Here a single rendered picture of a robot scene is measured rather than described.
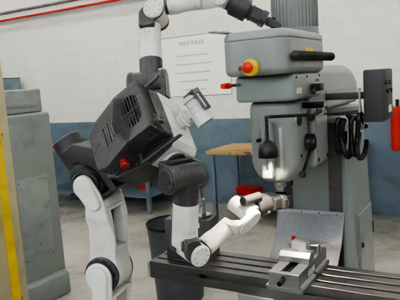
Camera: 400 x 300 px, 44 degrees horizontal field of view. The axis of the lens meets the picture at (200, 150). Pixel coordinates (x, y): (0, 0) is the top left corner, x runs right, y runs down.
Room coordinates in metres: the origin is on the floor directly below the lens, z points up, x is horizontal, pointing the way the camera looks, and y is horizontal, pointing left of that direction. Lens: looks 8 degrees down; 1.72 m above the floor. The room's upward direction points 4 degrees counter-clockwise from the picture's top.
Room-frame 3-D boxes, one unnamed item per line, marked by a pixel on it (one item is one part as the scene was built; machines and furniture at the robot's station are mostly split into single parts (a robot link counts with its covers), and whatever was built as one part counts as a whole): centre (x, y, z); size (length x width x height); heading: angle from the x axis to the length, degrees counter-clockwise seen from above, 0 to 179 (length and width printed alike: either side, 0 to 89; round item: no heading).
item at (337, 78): (2.42, -0.57, 1.66); 0.80 x 0.23 x 0.20; 149
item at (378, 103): (2.08, -0.76, 1.62); 0.20 x 0.09 x 0.21; 149
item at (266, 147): (1.80, -0.25, 1.46); 0.07 x 0.07 x 0.06
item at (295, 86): (2.03, -0.34, 1.68); 0.34 x 0.24 x 0.10; 149
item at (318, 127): (2.16, -0.42, 1.47); 0.24 x 0.19 x 0.26; 59
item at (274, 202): (1.93, -0.25, 1.23); 0.13 x 0.12 x 0.10; 44
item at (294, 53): (1.94, -0.46, 1.79); 0.45 x 0.04 x 0.04; 149
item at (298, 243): (1.95, -0.38, 1.03); 0.06 x 0.05 x 0.06; 59
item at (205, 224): (2.24, 0.06, 1.03); 0.22 x 0.12 x 0.20; 70
